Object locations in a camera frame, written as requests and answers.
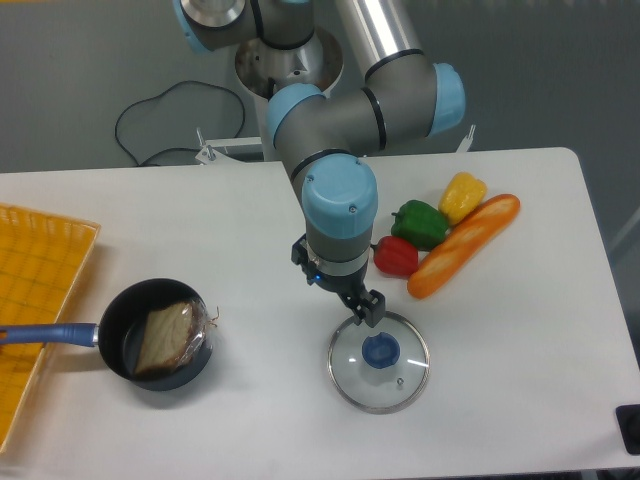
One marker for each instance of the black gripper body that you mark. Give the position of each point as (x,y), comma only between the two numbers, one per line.
(344,278)

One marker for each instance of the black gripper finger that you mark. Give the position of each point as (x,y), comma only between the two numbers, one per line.
(374,306)
(353,304)

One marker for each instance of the glass pot lid blue knob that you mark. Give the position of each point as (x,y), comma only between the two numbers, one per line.
(381,369)

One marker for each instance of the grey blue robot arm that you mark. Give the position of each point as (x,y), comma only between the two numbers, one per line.
(337,192)

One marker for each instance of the red bell pepper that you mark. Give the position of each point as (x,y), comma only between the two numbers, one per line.
(395,256)

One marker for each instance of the green bell pepper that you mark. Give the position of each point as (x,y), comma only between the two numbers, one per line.
(420,224)

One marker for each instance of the orange baguette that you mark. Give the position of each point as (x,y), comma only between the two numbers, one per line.
(466,240)

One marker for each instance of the yellow bell pepper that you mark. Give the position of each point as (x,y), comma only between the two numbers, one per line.
(463,194)

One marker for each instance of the wrapped bread slice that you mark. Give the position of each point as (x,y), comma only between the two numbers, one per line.
(172,337)

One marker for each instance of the black object at table edge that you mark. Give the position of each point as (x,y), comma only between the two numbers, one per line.
(628,418)

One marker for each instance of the yellow wicker basket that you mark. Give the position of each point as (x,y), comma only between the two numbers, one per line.
(42,258)

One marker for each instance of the black pot blue handle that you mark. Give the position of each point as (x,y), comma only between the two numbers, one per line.
(118,336)

